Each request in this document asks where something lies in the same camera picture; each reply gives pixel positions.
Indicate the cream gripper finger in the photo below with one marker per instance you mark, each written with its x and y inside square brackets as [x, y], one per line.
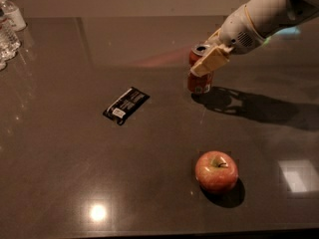
[214, 38]
[210, 59]

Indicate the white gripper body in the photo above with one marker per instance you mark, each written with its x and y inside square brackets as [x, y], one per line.
[236, 31]

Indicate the red coke can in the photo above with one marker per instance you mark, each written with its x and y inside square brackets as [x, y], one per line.
[198, 85]

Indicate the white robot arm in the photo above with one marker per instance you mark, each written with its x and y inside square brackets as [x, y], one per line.
[271, 16]

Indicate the black rxbar chocolate wrapper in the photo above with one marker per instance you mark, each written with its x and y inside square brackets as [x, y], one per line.
[124, 106]

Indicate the red apple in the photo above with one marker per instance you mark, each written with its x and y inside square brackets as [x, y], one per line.
[216, 172]

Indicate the clear water bottle red label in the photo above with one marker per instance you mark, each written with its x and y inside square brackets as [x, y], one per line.
[9, 42]

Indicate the clear water bottle white label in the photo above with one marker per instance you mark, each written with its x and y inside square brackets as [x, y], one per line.
[14, 15]

